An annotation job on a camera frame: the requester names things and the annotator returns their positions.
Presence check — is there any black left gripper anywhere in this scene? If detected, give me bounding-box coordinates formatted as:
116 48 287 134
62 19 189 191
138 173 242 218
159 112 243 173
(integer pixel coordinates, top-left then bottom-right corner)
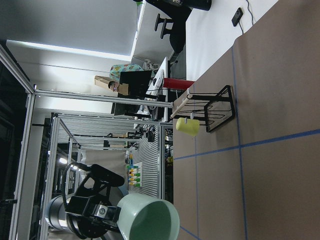
65 164 125 238

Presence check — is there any pale green cup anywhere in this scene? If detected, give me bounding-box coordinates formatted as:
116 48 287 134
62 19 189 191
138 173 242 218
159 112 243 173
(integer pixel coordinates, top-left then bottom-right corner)
117 193 180 240

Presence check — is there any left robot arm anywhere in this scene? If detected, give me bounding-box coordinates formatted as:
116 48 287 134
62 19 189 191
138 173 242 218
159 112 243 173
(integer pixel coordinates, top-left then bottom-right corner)
45 163 125 240

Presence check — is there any yellow cup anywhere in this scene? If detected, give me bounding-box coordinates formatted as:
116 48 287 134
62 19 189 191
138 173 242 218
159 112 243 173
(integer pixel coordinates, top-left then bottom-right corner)
176 117 200 137

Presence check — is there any red cylinder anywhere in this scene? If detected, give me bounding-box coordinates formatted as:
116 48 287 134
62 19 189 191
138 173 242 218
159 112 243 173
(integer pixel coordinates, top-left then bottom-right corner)
163 78 194 91

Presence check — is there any small black device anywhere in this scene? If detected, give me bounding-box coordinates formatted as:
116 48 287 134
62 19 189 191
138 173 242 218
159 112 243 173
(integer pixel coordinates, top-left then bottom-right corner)
231 7 244 27

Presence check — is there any black wire cup rack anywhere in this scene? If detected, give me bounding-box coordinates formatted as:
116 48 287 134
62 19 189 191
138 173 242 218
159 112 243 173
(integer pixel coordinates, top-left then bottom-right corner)
170 85 236 133

